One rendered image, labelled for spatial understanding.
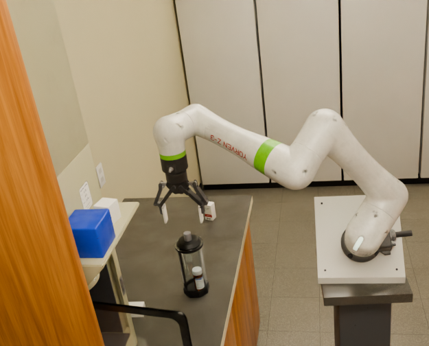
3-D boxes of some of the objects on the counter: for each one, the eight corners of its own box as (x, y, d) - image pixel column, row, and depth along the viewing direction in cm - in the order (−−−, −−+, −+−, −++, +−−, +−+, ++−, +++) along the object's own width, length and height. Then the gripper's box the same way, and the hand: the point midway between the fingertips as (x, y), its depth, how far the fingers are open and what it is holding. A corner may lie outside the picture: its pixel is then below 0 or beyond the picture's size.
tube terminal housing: (31, 414, 165) (-54, 200, 131) (73, 338, 194) (12, 146, 160) (107, 419, 160) (38, 197, 126) (138, 340, 188) (89, 142, 155)
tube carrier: (180, 296, 205) (171, 251, 196) (184, 279, 215) (176, 235, 205) (208, 296, 204) (200, 250, 194) (211, 278, 213) (204, 233, 204)
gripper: (138, 175, 185) (149, 227, 195) (208, 173, 180) (215, 226, 190) (144, 165, 192) (154, 216, 201) (211, 163, 187) (219, 215, 196)
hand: (183, 218), depth 195 cm, fingers open, 13 cm apart
